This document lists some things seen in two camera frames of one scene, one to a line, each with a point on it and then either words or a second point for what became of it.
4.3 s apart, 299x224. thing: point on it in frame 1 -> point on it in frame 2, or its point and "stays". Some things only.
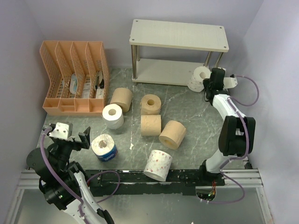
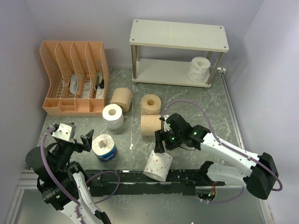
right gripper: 205,81 -> 160,136
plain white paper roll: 113,116 stays
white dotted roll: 196,83 -> 199,69
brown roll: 151,125 stays
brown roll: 150,104 stays
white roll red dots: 158,165 stays
